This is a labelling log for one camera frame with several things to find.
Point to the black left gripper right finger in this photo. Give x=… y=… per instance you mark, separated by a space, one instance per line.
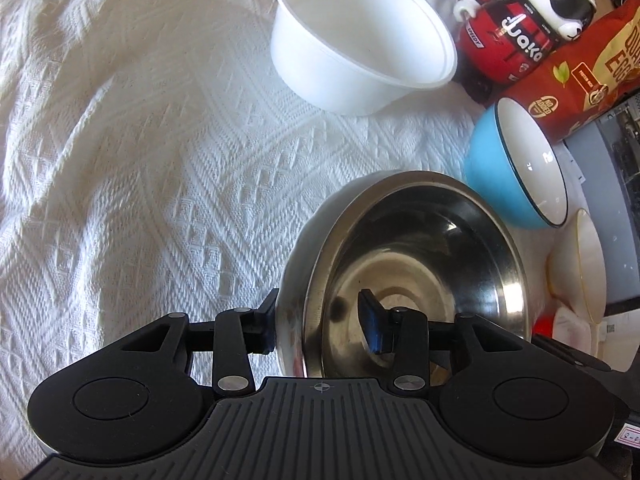
x=414 y=342

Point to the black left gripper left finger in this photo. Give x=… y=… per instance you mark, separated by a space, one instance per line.
x=231 y=337

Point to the stainless steel bowl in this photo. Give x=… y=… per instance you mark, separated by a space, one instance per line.
x=416 y=239

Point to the red white plastic container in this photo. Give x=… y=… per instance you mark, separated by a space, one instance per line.
x=563 y=324

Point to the small white printed bowl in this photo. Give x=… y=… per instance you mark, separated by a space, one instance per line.
x=575 y=269

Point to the blue ceramic bowl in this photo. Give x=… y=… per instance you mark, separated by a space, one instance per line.
x=512 y=165

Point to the white plastic bowl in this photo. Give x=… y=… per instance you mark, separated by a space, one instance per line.
x=355 y=57

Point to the white textured tablecloth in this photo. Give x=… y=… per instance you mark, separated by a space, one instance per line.
x=152 y=160

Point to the grey computer case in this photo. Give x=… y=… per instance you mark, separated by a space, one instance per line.
x=606 y=151

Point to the red snack bag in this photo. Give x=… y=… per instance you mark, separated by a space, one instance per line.
x=580 y=81

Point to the red panda figurine bottle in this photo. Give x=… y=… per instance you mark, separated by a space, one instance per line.
x=502 y=41

